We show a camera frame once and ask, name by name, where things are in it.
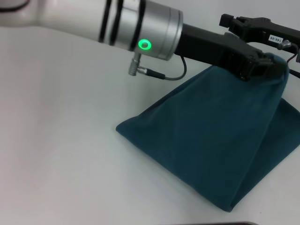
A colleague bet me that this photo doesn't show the blue FREE print t-shirt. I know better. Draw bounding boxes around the blue FREE print t-shirt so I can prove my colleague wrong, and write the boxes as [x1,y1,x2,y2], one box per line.
[115,52,300,213]

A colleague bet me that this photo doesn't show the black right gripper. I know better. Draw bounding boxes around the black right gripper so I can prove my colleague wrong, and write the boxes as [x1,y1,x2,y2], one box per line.
[218,14,300,50]

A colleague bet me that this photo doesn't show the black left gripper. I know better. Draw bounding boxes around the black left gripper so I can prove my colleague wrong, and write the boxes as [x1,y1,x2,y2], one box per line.
[175,22,288,82]

